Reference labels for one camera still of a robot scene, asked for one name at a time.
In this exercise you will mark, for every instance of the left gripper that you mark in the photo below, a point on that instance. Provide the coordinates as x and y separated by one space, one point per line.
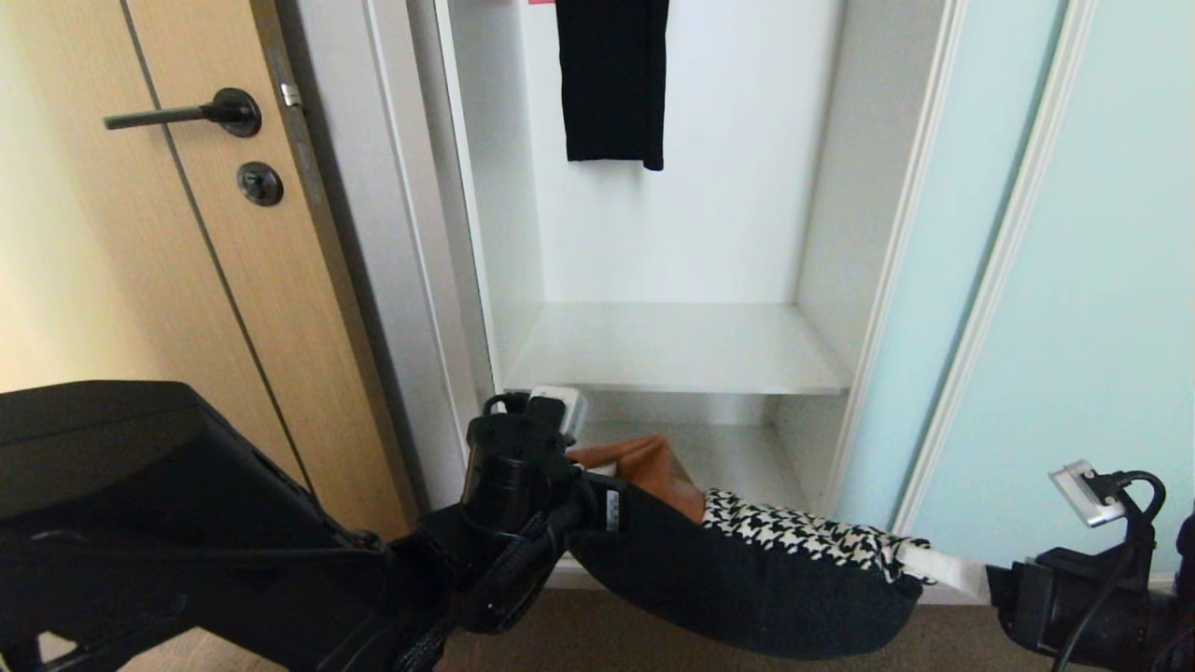
602 509

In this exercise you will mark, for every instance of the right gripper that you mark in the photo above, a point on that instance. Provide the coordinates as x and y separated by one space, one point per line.
1036 597

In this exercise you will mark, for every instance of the black houndstooth garment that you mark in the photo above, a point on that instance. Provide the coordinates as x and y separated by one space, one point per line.
747 597

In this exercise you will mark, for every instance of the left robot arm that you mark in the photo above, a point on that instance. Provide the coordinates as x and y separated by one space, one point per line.
140 485

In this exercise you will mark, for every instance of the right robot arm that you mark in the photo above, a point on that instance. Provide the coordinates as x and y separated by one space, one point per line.
1187 560

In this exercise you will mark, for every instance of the pale blue sliding wardrobe door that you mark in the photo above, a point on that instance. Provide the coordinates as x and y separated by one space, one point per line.
971 233
1120 280

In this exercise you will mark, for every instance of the black round door lock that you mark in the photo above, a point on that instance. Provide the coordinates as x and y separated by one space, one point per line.
260 184

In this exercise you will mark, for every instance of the wooden room door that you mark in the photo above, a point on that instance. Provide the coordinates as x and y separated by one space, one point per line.
187 280

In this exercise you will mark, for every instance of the metal door latch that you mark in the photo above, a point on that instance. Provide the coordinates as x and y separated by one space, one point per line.
290 94

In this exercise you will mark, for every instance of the brown cloth item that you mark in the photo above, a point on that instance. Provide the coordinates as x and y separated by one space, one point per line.
658 467

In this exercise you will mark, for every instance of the black hanging garment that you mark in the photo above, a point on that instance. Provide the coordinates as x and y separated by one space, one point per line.
611 84

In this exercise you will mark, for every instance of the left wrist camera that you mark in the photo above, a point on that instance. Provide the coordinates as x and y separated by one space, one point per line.
564 403

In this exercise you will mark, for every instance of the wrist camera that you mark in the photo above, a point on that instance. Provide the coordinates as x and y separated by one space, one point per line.
1083 493
564 403

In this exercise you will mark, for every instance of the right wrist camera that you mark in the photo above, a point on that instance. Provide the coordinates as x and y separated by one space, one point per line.
1083 493

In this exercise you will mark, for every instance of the white wardrobe frame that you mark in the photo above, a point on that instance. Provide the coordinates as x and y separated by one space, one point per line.
411 233

